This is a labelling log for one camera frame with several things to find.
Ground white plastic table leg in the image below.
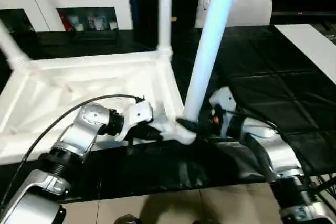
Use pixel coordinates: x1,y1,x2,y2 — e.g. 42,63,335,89
156,0,174,57
0,20,31,71
182,0,243,127

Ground white plastic table top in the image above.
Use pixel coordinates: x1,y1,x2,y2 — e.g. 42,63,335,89
0,50,197,166

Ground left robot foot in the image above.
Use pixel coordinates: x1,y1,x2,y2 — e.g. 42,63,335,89
115,215,142,224

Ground white side table board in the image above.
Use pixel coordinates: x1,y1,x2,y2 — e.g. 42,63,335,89
274,24,336,83

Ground white plastic chair shell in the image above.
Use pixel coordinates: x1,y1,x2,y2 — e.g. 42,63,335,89
194,0,272,28

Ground red packet in cabinet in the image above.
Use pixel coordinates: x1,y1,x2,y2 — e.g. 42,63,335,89
59,14,70,31

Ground black flat monitor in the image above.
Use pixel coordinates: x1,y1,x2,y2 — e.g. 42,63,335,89
271,10,336,17

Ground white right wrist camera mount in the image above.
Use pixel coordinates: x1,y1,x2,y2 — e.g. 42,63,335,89
209,87,237,137

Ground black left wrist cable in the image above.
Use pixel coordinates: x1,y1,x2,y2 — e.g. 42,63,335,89
0,94,145,209

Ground tangled floor cables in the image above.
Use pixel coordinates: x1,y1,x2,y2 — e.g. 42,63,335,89
309,174,336,204

